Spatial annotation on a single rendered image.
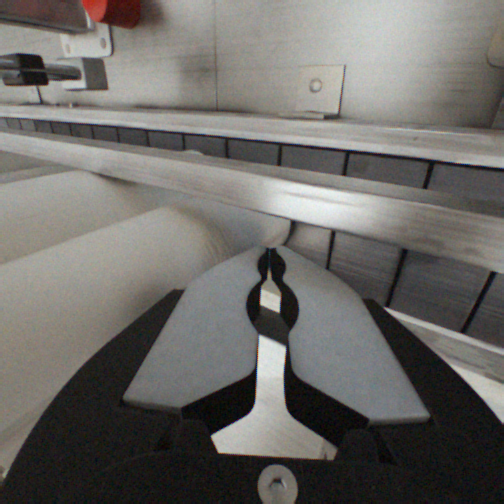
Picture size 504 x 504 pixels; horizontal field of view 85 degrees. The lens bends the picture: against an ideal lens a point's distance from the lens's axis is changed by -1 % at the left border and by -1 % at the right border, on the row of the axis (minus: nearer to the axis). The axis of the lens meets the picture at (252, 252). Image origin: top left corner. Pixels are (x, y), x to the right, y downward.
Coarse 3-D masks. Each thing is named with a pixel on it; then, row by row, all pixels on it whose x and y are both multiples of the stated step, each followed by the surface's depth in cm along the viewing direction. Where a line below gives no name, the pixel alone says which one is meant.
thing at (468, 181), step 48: (144, 144) 22; (192, 144) 19; (240, 144) 17; (480, 192) 12; (288, 240) 18; (336, 240) 16; (384, 288) 16; (432, 288) 14; (480, 288) 13; (480, 336) 14
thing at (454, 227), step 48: (0, 144) 17; (48, 144) 14; (96, 144) 12; (192, 192) 10; (240, 192) 9; (288, 192) 8; (336, 192) 7; (384, 192) 7; (432, 192) 7; (384, 240) 7; (432, 240) 6; (480, 240) 6
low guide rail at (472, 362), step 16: (272, 288) 16; (272, 304) 16; (400, 320) 14; (432, 336) 13; (448, 336) 13; (448, 352) 12; (464, 352) 12; (480, 352) 12; (464, 368) 12; (480, 368) 12; (496, 368) 12; (480, 384) 12; (496, 384) 11; (496, 400) 11
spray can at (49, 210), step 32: (0, 192) 10; (32, 192) 11; (64, 192) 12; (96, 192) 12; (128, 192) 13; (160, 192) 15; (0, 224) 10; (32, 224) 10; (64, 224) 11; (96, 224) 12; (0, 256) 9
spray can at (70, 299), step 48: (96, 240) 9; (144, 240) 10; (192, 240) 11; (240, 240) 13; (0, 288) 7; (48, 288) 7; (96, 288) 8; (144, 288) 9; (0, 336) 6; (48, 336) 7; (96, 336) 8; (0, 384) 6; (48, 384) 7; (0, 432) 6
